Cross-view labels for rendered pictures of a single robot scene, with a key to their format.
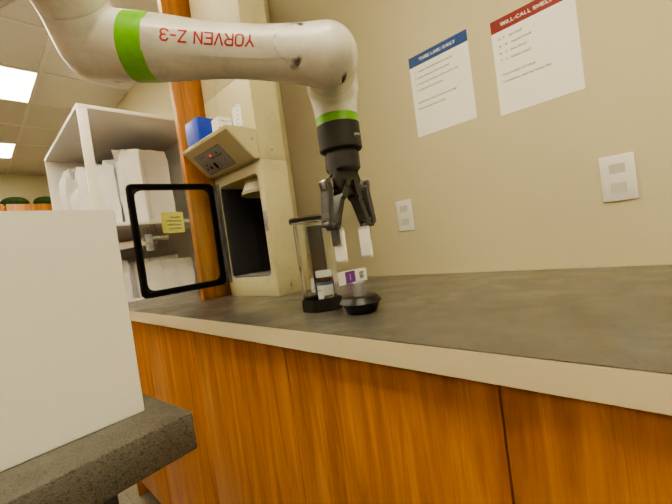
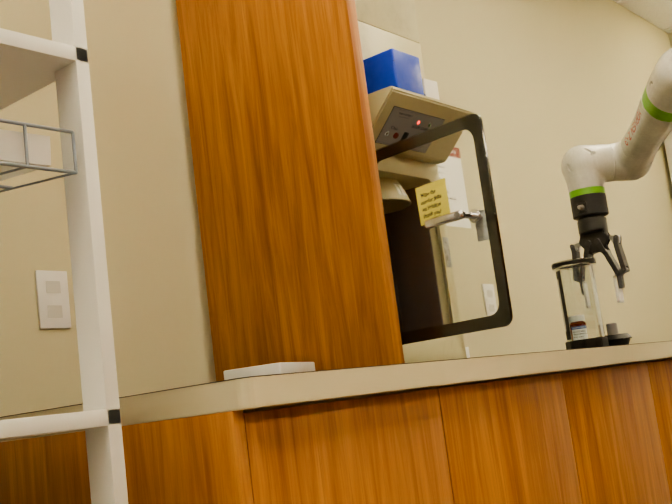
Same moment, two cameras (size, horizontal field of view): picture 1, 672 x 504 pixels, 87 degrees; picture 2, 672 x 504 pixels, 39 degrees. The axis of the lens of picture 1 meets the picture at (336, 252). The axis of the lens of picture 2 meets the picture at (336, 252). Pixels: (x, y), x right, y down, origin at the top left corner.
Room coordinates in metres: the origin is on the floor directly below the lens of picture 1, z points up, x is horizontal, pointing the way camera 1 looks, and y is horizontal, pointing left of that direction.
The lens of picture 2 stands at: (1.68, 2.35, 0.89)
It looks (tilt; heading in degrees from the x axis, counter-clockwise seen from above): 9 degrees up; 265
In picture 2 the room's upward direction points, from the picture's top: 7 degrees counter-clockwise
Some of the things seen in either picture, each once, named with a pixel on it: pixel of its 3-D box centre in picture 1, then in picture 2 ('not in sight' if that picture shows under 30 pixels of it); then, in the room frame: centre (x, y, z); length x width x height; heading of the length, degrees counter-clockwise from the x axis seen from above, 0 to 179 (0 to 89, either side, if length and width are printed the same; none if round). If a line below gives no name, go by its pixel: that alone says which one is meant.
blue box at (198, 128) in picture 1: (205, 134); (389, 79); (1.33, 0.42, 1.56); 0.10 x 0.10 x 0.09; 46
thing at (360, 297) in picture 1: (359, 296); (613, 336); (0.77, -0.04, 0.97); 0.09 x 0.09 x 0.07
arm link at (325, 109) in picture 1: (333, 91); (586, 170); (0.76, -0.04, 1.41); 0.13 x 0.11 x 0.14; 176
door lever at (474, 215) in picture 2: not in sight; (451, 219); (1.29, 0.64, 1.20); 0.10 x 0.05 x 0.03; 129
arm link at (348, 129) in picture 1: (338, 140); (588, 207); (0.77, -0.04, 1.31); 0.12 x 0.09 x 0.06; 44
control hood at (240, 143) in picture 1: (219, 154); (416, 127); (1.28, 0.36, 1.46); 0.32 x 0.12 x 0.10; 46
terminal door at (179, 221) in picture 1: (179, 237); (432, 233); (1.32, 0.56, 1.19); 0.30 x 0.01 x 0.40; 129
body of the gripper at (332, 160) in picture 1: (344, 174); (594, 235); (0.77, -0.04, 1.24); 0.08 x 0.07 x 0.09; 134
